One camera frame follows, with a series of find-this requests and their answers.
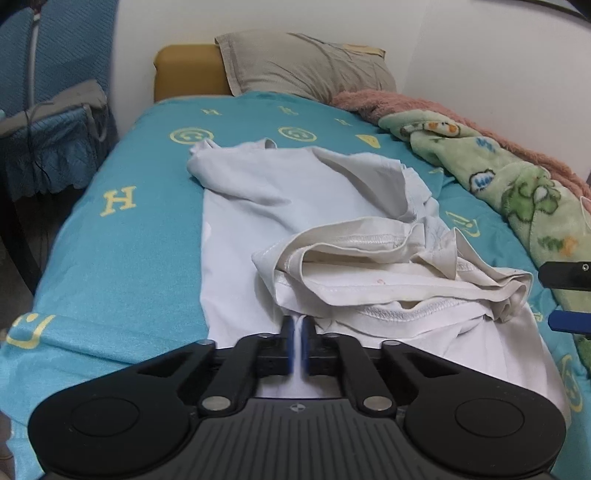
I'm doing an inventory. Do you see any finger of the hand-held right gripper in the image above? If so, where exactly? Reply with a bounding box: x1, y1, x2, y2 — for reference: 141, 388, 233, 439
538, 261, 591, 292
549, 311, 591, 334

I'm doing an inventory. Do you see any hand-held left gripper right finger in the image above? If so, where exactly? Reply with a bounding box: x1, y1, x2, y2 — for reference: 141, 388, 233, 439
300, 316, 455, 417

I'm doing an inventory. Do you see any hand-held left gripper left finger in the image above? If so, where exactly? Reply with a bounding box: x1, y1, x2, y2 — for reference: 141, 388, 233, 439
139, 315, 296, 416

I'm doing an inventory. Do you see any white t-shirt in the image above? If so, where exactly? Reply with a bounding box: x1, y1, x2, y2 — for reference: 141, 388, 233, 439
186, 137, 571, 407

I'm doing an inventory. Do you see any green cartoon printed blanket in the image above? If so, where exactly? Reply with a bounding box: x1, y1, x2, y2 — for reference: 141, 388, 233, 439
379, 110, 591, 342

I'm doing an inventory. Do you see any pink fluffy blanket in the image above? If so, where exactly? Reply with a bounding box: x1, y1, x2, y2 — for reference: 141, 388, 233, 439
332, 89, 591, 199

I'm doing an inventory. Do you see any grey pillow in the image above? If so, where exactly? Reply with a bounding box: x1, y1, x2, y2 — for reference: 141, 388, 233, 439
215, 31, 398, 103

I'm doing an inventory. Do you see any yellow padded headboard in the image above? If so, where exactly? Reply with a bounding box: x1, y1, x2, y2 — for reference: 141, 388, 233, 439
153, 44, 232, 103

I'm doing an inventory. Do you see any yellow printed pillow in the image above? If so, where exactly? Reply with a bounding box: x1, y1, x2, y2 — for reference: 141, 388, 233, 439
344, 42, 387, 59

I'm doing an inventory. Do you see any grey cloth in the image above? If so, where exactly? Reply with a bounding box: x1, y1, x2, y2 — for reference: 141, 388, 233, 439
0, 78, 109, 139

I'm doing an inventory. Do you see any blue covered chair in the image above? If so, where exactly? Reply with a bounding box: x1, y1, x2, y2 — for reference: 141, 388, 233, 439
4, 0, 122, 201
0, 0, 37, 114

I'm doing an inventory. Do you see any black cable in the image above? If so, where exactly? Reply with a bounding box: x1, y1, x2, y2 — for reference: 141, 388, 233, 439
25, 104, 54, 185

